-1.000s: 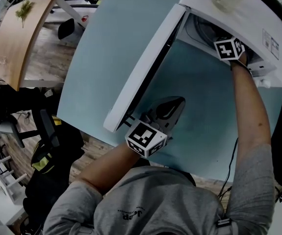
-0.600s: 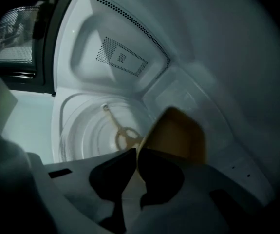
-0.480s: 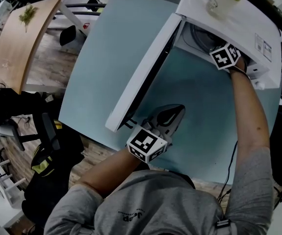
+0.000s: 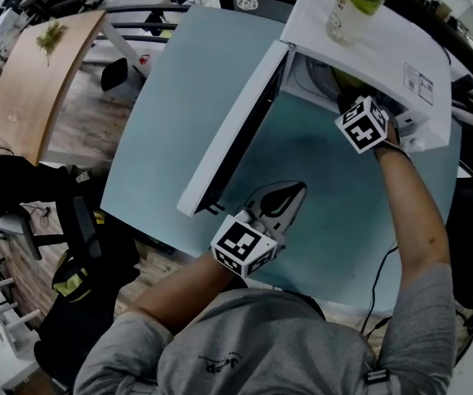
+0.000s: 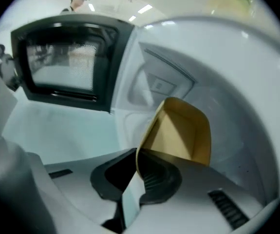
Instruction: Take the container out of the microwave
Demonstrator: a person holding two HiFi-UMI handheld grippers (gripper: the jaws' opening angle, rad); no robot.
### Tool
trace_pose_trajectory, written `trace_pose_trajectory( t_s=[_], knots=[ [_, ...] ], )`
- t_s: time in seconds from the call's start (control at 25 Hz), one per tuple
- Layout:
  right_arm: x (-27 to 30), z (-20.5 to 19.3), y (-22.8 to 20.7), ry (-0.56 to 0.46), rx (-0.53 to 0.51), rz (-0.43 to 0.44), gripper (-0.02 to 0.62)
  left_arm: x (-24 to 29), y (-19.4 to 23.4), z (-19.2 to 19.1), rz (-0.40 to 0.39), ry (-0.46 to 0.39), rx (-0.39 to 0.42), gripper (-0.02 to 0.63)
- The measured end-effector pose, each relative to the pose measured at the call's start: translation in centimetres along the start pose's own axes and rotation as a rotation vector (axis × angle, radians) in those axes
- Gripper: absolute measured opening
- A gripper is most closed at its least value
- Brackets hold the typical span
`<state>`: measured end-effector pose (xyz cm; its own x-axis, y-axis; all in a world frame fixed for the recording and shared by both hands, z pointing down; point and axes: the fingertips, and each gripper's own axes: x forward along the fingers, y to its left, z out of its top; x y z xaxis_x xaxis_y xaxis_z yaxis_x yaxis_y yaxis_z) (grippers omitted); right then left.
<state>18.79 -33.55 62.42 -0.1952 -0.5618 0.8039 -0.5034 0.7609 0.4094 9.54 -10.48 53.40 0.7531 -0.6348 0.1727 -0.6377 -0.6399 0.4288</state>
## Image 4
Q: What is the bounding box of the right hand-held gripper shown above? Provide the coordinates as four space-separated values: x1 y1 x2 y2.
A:
334 91 389 155

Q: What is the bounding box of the person's grey shirt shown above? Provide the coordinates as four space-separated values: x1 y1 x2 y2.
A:
73 261 457 395

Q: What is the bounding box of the person's right hand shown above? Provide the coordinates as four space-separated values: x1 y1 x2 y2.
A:
378 117 401 150

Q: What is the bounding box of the person's right forearm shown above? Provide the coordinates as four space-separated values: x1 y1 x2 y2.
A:
375 150 451 271

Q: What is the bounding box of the clear green water bottle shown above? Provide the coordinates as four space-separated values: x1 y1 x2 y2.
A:
326 0 392 47

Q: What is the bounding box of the person's left forearm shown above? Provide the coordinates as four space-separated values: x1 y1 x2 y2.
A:
131 253 248 337

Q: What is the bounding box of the black power cable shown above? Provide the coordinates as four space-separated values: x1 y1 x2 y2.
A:
361 240 400 341

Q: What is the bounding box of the glass microwave turntable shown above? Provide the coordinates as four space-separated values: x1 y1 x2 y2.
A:
293 58 338 98

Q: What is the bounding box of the wooden table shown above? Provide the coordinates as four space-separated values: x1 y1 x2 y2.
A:
0 9 109 167

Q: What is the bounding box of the white microwave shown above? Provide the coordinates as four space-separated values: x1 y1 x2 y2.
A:
176 0 463 217

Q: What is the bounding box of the black office chair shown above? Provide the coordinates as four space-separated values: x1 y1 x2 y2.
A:
34 195 142 390

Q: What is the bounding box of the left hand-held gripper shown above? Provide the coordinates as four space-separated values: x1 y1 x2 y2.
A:
210 179 308 279

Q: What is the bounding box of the green plant sprig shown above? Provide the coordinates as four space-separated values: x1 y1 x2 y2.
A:
36 19 69 67

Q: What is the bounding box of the white wooden rack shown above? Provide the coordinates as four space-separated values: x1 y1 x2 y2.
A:
0 277 42 353

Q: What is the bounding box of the black waste bin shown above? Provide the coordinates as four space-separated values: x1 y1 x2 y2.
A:
100 58 129 93

